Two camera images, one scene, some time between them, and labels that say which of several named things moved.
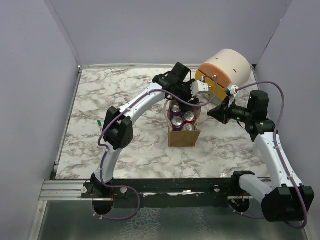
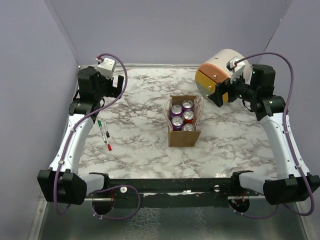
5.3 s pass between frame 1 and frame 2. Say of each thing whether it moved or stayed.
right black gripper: moved
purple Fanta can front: stayed
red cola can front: stayed
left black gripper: moved
